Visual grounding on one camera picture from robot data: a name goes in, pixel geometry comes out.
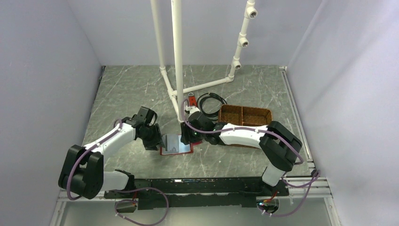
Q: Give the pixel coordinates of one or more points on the red handled adjustable wrench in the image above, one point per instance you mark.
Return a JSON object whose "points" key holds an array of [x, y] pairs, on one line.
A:
{"points": [[192, 99]]}

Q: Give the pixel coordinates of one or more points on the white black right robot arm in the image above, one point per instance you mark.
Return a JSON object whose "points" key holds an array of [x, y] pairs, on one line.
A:
{"points": [[280, 146]]}

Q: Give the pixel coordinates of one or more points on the aluminium rail frame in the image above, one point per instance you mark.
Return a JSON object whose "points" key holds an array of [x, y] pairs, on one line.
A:
{"points": [[137, 166]]}

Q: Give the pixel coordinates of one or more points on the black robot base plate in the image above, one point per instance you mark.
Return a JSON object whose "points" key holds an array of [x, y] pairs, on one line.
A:
{"points": [[198, 192]]}

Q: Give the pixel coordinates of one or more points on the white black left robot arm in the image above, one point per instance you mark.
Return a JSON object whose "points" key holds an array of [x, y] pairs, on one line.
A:
{"points": [[83, 175]]}

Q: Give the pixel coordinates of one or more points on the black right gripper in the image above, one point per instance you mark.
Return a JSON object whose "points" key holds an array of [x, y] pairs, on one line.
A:
{"points": [[186, 137]]}

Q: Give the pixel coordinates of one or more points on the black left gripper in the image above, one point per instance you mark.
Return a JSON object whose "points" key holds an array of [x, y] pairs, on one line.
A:
{"points": [[150, 145]]}

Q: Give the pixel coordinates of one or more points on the white PVC pipe frame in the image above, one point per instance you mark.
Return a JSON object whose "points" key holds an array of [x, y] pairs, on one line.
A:
{"points": [[177, 95]]}

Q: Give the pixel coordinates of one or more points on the brown woven divided basket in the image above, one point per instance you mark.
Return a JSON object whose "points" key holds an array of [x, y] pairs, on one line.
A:
{"points": [[245, 115]]}

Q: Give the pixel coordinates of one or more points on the red card holder wallet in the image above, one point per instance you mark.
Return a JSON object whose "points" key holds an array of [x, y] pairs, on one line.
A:
{"points": [[174, 146]]}

